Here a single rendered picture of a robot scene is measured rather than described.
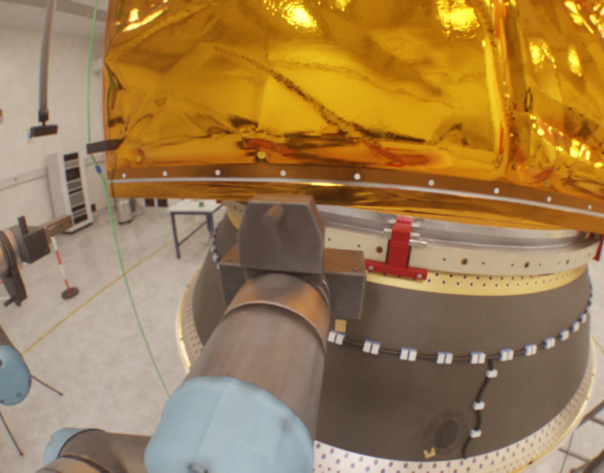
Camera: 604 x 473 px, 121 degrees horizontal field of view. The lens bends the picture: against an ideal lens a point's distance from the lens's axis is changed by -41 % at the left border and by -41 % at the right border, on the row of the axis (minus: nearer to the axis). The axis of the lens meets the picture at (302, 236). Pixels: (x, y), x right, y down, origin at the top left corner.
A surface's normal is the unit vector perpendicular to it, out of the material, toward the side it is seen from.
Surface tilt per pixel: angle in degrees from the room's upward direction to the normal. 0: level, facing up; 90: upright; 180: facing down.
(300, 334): 38
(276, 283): 3
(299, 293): 28
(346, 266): 0
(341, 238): 90
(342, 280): 90
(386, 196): 90
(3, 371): 91
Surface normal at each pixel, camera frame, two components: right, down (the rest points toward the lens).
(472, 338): -0.16, -0.13
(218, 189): -0.20, 0.35
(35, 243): 0.99, 0.06
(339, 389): -0.40, -0.15
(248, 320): -0.14, -0.93
